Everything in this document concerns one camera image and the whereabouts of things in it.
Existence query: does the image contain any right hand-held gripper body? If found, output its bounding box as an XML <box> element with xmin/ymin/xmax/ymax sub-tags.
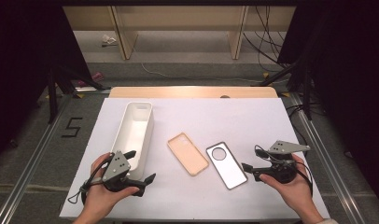
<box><xmin>252</xmin><ymin>140</ymin><xmax>312</xmax><ymax>185</ymax></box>

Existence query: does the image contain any pink object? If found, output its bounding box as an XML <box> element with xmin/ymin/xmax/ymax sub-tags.
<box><xmin>77</xmin><ymin>71</ymin><xmax>105</xmax><ymax>88</ymax></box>

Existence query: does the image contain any black tripod stand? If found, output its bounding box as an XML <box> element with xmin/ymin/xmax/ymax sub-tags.
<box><xmin>47</xmin><ymin>66</ymin><xmax>112</xmax><ymax>124</ymax></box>
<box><xmin>259</xmin><ymin>59</ymin><xmax>313</xmax><ymax>120</ymax></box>

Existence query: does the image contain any light wooden table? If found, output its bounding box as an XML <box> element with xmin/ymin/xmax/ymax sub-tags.
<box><xmin>108</xmin><ymin>86</ymin><xmax>279</xmax><ymax>99</ymax></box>

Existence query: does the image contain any crumpled white paper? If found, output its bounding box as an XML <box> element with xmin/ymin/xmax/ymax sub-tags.
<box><xmin>101</xmin><ymin>34</ymin><xmax>118</xmax><ymax>48</ymax></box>

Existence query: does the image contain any person's right hand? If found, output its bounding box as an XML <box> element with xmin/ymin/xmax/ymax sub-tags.
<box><xmin>259</xmin><ymin>153</ymin><xmax>318</xmax><ymax>217</ymax></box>

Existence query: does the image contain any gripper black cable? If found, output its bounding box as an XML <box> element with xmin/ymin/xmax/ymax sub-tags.
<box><xmin>67</xmin><ymin>153</ymin><xmax>116</xmax><ymax>204</ymax></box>
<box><xmin>294</xmin><ymin>161</ymin><xmax>314</xmax><ymax>197</ymax></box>

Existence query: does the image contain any white oblong plastic container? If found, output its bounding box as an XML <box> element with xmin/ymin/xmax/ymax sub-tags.
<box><xmin>110</xmin><ymin>101</ymin><xmax>155</xmax><ymax>181</ymax></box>

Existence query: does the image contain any black floor cable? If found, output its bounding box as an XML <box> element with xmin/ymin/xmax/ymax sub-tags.
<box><xmin>285</xmin><ymin>104</ymin><xmax>313</xmax><ymax>153</ymax></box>

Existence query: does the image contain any beige phone case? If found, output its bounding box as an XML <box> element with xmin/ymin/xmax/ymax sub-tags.
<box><xmin>166</xmin><ymin>132</ymin><xmax>210</xmax><ymax>177</ymax></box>

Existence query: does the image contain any bundle of black cables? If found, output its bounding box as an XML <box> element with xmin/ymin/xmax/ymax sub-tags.
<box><xmin>243</xmin><ymin>5</ymin><xmax>291</xmax><ymax>73</ymax></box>

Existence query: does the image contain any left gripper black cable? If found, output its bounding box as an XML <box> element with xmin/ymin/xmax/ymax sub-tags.
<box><xmin>67</xmin><ymin>153</ymin><xmax>116</xmax><ymax>204</ymax></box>

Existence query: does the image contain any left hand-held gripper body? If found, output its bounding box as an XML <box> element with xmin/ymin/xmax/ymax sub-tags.
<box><xmin>102</xmin><ymin>150</ymin><xmax>146</xmax><ymax>198</ymax></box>

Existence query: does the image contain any wooden shelf unit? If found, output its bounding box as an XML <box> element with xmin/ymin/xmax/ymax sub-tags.
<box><xmin>62</xmin><ymin>5</ymin><xmax>297</xmax><ymax>61</ymax></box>

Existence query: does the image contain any black curtain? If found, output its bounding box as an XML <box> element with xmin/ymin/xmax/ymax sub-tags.
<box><xmin>0</xmin><ymin>0</ymin><xmax>92</xmax><ymax>162</ymax></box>
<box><xmin>277</xmin><ymin>0</ymin><xmax>379</xmax><ymax>175</ymax></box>

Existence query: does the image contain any aluminium floor rail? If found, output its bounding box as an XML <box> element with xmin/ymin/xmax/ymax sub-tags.
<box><xmin>289</xmin><ymin>92</ymin><xmax>366</xmax><ymax>224</ymax></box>
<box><xmin>0</xmin><ymin>92</ymin><xmax>74</xmax><ymax>224</ymax></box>

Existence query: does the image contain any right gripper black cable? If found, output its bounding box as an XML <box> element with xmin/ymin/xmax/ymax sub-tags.
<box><xmin>294</xmin><ymin>161</ymin><xmax>314</xmax><ymax>197</ymax></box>

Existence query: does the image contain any clear black-rimmed phone case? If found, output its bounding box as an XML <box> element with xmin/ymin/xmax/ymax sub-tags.
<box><xmin>205</xmin><ymin>141</ymin><xmax>249</xmax><ymax>190</ymax></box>

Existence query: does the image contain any white table cover sheet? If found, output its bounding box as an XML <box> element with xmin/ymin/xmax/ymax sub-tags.
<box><xmin>59</xmin><ymin>97</ymin><xmax>331</xmax><ymax>220</ymax></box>

